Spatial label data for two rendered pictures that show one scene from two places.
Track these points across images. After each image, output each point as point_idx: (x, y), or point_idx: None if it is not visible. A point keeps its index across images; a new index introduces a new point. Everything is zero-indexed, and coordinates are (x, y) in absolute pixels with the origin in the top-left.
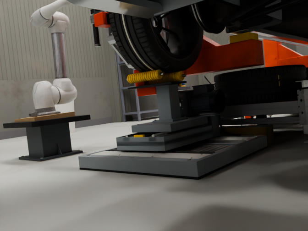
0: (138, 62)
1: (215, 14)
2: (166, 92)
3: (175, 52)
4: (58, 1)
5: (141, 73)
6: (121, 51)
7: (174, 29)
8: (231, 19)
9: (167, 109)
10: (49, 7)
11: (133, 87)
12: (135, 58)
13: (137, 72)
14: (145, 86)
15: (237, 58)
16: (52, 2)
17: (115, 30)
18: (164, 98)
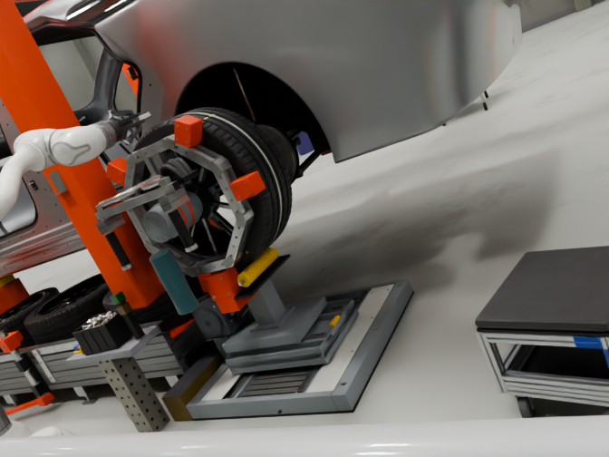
0: (271, 239)
1: None
2: (267, 280)
3: (204, 240)
4: (11, 188)
5: (260, 261)
6: (268, 227)
7: None
8: (304, 170)
9: (277, 301)
10: (0, 207)
11: (256, 288)
12: (273, 235)
13: (229, 273)
14: (269, 277)
15: None
16: (0, 193)
17: (269, 196)
18: (269, 289)
